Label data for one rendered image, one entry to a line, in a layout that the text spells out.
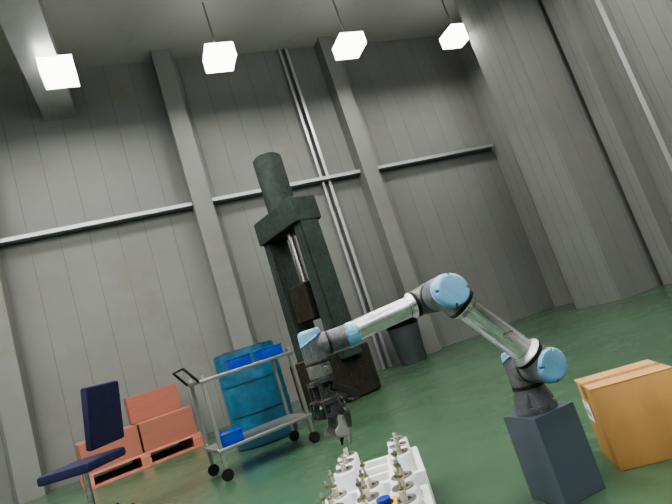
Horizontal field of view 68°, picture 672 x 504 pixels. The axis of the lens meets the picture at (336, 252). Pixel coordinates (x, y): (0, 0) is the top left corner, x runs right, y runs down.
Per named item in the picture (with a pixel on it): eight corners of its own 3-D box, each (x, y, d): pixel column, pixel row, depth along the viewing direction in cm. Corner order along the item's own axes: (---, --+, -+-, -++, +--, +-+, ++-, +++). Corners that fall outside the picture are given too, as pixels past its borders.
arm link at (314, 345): (323, 324, 155) (297, 332, 153) (334, 359, 154) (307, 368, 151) (318, 326, 163) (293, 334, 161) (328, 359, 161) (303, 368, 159)
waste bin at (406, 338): (420, 357, 842) (407, 318, 853) (436, 355, 793) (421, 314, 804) (393, 367, 823) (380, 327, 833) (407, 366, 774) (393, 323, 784)
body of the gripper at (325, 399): (313, 423, 153) (302, 384, 155) (334, 413, 159) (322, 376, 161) (329, 421, 147) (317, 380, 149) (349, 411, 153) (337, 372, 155)
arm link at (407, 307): (430, 279, 190) (314, 330, 177) (442, 274, 180) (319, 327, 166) (443, 307, 189) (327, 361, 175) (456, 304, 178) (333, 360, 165)
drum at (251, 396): (241, 455, 466) (214, 355, 481) (233, 448, 524) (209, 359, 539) (306, 429, 490) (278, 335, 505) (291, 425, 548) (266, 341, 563)
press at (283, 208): (358, 388, 694) (288, 168, 746) (390, 387, 594) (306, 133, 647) (298, 410, 661) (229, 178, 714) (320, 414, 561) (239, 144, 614)
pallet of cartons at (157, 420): (200, 438, 707) (184, 379, 720) (205, 447, 600) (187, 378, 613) (84, 480, 652) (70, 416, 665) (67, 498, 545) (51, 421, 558)
